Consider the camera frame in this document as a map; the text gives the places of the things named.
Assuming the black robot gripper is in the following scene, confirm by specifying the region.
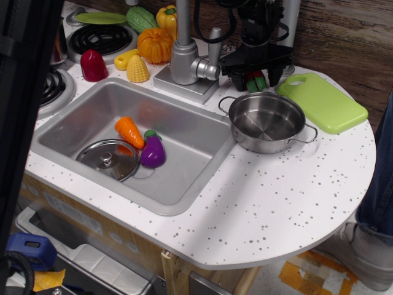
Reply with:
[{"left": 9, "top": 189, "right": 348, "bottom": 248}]
[{"left": 219, "top": 18, "right": 293, "bottom": 92}]

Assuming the red toy pepper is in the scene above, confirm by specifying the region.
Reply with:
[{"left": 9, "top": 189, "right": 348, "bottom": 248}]
[{"left": 244, "top": 70, "right": 267, "bottom": 93}]

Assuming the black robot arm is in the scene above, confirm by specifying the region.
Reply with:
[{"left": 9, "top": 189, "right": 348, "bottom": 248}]
[{"left": 219, "top": 1, "right": 293, "bottom": 92}]

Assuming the yellow toy bell pepper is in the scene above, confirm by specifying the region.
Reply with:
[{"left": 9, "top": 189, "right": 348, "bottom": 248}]
[{"left": 156, "top": 5, "right": 178, "bottom": 41}]

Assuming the steel pot lid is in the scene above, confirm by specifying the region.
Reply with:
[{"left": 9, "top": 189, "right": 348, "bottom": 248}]
[{"left": 76, "top": 139, "right": 139, "bottom": 181}]

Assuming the tall steel pot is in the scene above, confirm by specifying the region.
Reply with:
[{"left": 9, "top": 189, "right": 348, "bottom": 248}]
[{"left": 50, "top": 17, "right": 68, "bottom": 65}]

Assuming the grey support pole with base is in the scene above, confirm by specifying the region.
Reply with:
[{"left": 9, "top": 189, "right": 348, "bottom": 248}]
[{"left": 277, "top": 0, "right": 301, "bottom": 77}]

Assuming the silver toy faucet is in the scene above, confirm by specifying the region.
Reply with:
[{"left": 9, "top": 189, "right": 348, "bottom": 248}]
[{"left": 153, "top": 1, "right": 222, "bottom": 104}]

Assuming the green plastic cutting board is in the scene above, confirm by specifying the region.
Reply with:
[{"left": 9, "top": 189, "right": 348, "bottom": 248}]
[{"left": 277, "top": 73, "right": 368, "bottom": 135}]

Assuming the orange toy pumpkin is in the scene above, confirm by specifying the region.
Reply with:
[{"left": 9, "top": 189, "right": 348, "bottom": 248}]
[{"left": 137, "top": 27, "right": 174, "bottom": 64}]

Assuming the yellow toy corn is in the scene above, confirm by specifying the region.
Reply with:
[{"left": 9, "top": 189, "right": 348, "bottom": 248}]
[{"left": 126, "top": 55, "right": 150, "bottom": 83}]

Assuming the purple toy eggplant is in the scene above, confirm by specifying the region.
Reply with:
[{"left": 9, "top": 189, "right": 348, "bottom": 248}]
[{"left": 140, "top": 130, "right": 166, "bottom": 168}]

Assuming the green toy bitter gourd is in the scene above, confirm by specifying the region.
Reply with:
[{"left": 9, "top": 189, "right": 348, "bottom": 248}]
[{"left": 126, "top": 6, "right": 158, "bottom": 34}]

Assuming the small yellow toy piece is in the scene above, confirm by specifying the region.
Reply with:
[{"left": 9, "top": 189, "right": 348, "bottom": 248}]
[{"left": 114, "top": 49, "right": 139, "bottom": 71}]

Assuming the orange toy carrot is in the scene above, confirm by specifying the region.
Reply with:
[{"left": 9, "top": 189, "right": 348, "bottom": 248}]
[{"left": 115, "top": 116, "right": 145, "bottom": 149}]

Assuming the back stove burner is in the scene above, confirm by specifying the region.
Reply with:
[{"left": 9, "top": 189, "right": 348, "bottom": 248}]
[{"left": 66, "top": 25, "right": 138, "bottom": 65}]

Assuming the stove burner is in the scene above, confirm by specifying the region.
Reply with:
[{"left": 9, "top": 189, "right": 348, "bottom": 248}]
[
  {"left": 37, "top": 68, "right": 76, "bottom": 120},
  {"left": 66, "top": 25, "right": 138, "bottom": 65}
]

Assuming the dark red toy vegetable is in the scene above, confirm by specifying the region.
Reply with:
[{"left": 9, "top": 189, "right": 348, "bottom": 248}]
[{"left": 80, "top": 49, "right": 109, "bottom": 82}]

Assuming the green plastic plate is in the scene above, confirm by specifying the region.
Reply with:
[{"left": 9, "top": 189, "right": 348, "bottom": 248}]
[{"left": 75, "top": 12, "right": 126, "bottom": 25}]

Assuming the grey toy sink basin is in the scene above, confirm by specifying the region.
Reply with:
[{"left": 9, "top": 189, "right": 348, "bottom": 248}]
[{"left": 31, "top": 78, "right": 235, "bottom": 215}]

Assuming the person leg in jeans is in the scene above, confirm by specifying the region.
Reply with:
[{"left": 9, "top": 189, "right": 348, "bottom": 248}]
[{"left": 356, "top": 95, "right": 392, "bottom": 243}]

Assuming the front stove burner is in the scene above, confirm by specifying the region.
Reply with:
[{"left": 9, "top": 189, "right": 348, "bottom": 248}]
[{"left": 37, "top": 68, "right": 76, "bottom": 120}]

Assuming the grey sneaker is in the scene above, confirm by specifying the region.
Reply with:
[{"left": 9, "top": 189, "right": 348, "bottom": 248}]
[{"left": 317, "top": 222, "right": 392, "bottom": 291}]

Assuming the blue clamp tool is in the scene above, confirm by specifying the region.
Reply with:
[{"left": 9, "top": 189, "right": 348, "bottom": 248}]
[{"left": 6, "top": 232, "right": 57, "bottom": 271}]

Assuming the small steel pan with handles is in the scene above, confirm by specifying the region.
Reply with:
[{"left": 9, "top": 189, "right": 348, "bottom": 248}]
[{"left": 218, "top": 92, "right": 318, "bottom": 154}]

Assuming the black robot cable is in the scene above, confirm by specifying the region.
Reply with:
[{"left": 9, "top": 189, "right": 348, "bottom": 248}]
[{"left": 193, "top": 0, "right": 239, "bottom": 44}]

